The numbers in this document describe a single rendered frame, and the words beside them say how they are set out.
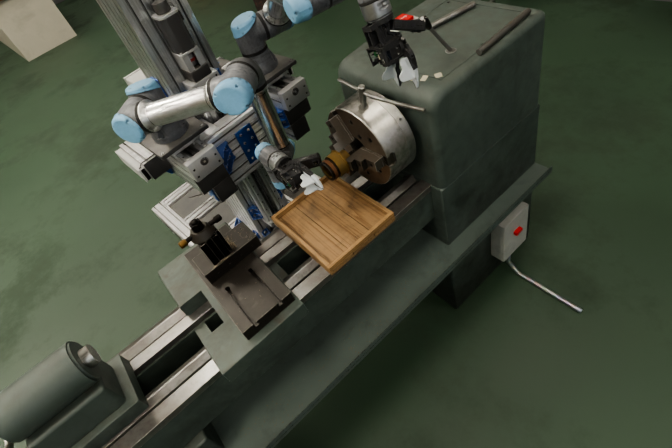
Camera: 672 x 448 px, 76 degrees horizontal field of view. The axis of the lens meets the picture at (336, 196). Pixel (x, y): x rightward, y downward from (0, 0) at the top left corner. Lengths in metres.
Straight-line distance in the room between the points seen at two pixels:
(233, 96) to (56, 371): 0.89
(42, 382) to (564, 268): 2.16
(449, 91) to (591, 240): 1.43
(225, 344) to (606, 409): 1.51
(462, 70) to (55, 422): 1.51
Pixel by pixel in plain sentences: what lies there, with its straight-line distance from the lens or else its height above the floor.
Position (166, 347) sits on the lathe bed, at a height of 0.85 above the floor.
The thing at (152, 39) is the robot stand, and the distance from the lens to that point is 1.92.
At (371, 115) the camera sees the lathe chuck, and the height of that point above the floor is 1.22.
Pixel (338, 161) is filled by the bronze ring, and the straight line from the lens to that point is 1.42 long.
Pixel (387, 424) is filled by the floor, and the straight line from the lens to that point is 2.12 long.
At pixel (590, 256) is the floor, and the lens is 2.52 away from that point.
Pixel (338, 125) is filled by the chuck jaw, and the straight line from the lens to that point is 1.46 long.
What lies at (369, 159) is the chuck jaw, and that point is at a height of 1.11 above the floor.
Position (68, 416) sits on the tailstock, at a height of 1.02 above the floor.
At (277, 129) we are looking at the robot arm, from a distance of 1.67.
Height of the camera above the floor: 2.02
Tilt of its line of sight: 44 degrees down
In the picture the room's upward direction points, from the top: 21 degrees counter-clockwise
